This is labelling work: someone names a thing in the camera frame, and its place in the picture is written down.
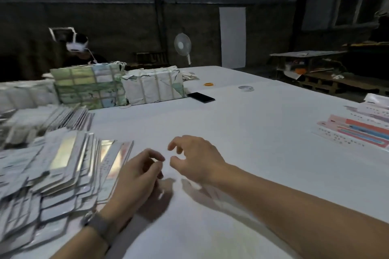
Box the person's right hand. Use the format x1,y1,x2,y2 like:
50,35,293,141
167,135,231,187

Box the person's left hand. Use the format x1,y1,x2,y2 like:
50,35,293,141
99,148,166,229

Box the pile of cartons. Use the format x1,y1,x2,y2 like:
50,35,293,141
0,128,135,255

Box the fanned stack of white cartons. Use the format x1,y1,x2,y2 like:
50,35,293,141
0,105,95,146

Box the stack of finished cartons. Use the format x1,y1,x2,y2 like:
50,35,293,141
316,93,389,150

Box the person's right forearm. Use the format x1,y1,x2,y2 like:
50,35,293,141
214,165,389,259

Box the grey band wristwatch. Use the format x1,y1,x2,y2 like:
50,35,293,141
82,210,120,246

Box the black smartphone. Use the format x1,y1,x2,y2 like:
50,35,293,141
187,92,216,104

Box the small white paper stack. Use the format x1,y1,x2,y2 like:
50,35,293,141
181,71,200,82

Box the green printed wrapped bundle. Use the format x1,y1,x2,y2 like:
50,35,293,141
50,62,128,111

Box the dark wooden chair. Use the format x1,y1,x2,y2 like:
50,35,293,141
130,51,168,68

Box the white standing fan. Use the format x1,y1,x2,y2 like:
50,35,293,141
174,33,193,66

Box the white board panel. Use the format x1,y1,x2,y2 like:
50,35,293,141
219,7,247,70

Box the row of white wrapped bundles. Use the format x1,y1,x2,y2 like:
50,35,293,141
0,79,60,112

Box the cluttered side table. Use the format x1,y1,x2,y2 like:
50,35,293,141
269,50,348,83

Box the low wooden pallets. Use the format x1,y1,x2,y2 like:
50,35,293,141
302,71,389,96

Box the dark workshop machine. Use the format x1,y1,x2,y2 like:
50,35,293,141
343,25,389,81

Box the white strapped wrapped bundle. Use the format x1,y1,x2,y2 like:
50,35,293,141
121,66,186,106

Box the white head-mounted camera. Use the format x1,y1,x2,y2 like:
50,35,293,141
49,27,90,53

